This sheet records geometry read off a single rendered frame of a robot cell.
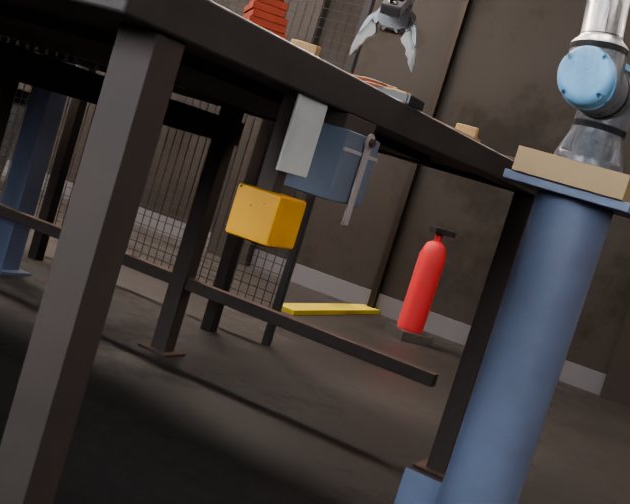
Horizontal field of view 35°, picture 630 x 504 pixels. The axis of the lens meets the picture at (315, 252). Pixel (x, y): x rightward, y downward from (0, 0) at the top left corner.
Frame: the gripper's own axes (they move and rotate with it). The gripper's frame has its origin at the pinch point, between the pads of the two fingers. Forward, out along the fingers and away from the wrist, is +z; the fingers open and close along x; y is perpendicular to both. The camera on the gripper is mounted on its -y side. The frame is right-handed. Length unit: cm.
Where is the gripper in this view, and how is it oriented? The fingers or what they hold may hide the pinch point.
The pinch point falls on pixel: (379, 64)
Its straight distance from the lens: 233.0
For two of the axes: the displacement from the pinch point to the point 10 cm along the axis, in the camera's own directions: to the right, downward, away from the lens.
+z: -2.9, 9.5, 0.8
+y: 2.5, -0.1, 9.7
